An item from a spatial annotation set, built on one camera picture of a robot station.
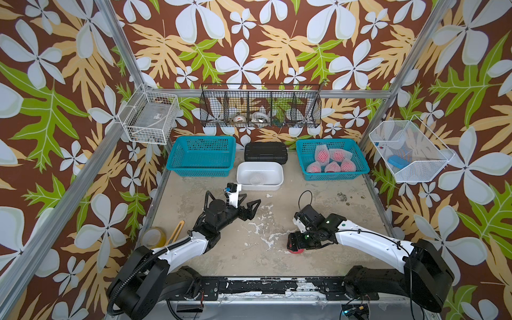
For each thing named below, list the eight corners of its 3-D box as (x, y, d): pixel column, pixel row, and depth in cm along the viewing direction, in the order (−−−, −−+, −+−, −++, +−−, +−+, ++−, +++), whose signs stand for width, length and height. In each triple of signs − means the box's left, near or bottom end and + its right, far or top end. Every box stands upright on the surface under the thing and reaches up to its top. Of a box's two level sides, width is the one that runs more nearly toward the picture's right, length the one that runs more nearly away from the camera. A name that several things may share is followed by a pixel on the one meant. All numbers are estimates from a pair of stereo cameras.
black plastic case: (244, 167, 115) (244, 160, 110) (245, 148, 125) (244, 141, 120) (287, 167, 115) (288, 161, 110) (284, 148, 125) (286, 141, 120)
